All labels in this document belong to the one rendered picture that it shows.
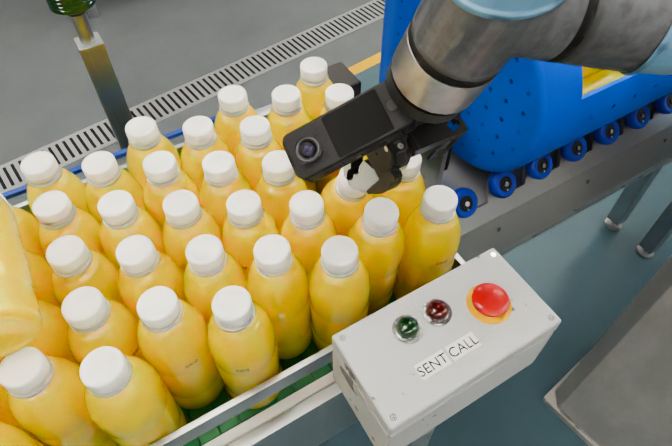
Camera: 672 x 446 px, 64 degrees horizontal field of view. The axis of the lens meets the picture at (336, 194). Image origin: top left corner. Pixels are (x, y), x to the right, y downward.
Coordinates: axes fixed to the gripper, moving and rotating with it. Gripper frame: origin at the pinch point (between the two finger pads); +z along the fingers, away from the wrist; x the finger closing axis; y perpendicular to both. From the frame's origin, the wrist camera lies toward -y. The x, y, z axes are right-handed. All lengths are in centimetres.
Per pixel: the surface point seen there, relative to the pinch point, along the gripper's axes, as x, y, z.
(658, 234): -33, 126, 87
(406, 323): -16.5, -4.4, -6.1
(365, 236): -6.3, -0.7, 1.9
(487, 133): 0.7, 25.5, 7.2
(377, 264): -9.6, -0.2, 3.9
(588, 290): -39, 101, 100
